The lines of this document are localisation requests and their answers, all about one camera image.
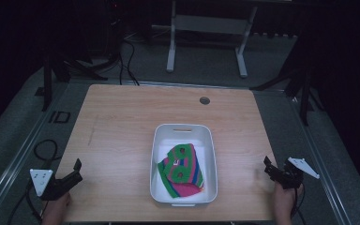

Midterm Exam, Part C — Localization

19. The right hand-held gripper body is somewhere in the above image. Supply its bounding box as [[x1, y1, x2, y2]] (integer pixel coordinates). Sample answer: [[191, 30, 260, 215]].
[[270, 157, 321, 189]]

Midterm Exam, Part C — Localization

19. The black tripod stand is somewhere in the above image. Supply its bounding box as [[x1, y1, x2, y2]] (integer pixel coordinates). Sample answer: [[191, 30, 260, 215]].
[[248, 31, 326, 128], [35, 0, 126, 113]]

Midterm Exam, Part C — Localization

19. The person's right hand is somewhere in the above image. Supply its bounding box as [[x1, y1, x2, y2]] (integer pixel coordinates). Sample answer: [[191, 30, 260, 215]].
[[273, 181, 305, 225]]

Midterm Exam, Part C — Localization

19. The striped green pink garment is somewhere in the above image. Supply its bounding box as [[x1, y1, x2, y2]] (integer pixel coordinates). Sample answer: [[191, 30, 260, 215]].
[[157, 142, 205, 199]]

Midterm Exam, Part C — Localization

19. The person's left hand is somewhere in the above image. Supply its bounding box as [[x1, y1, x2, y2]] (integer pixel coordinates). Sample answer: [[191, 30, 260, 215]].
[[40, 192, 72, 225]]

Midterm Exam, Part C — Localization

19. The black cable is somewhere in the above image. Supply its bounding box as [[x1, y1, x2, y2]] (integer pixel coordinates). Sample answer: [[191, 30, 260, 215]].
[[7, 139, 59, 225], [118, 34, 141, 86], [290, 184, 308, 225]]

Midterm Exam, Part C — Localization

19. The white plastic basket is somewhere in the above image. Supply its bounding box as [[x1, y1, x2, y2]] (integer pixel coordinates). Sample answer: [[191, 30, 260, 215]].
[[149, 123, 218, 208]]

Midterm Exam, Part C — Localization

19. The white metal desk frame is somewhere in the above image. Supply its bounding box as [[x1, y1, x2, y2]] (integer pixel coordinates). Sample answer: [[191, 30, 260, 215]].
[[151, 0, 293, 79]]

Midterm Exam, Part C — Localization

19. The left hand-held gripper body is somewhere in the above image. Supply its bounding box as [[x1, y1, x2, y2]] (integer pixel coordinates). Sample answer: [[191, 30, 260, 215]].
[[29, 169, 83, 202]]

